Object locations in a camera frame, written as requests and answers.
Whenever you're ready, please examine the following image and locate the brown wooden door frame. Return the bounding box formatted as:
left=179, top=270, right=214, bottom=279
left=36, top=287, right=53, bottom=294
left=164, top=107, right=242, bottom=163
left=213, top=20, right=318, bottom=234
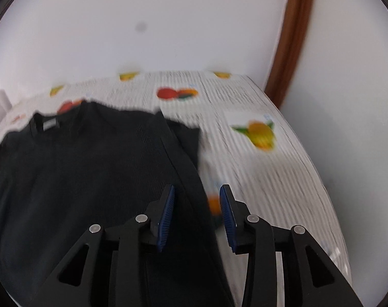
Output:
left=264, top=0, right=316, bottom=109

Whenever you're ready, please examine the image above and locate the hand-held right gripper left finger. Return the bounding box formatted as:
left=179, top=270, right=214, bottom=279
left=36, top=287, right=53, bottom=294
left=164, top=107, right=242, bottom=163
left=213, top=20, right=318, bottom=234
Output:
left=30, top=184, right=176, bottom=307

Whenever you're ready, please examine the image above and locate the black long-sleeve sweatshirt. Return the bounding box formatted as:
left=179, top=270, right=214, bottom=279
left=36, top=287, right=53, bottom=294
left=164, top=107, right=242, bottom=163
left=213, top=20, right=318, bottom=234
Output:
left=0, top=100, right=236, bottom=307

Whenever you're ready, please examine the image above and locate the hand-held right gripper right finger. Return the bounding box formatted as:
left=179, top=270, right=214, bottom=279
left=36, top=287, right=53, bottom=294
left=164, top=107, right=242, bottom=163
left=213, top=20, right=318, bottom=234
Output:
left=219, top=184, right=364, bottom=307

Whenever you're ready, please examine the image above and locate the fruit-print tablecloth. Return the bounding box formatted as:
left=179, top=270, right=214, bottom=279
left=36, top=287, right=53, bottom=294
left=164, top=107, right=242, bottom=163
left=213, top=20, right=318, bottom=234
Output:
left=0, top=70, right=352, bottom=307

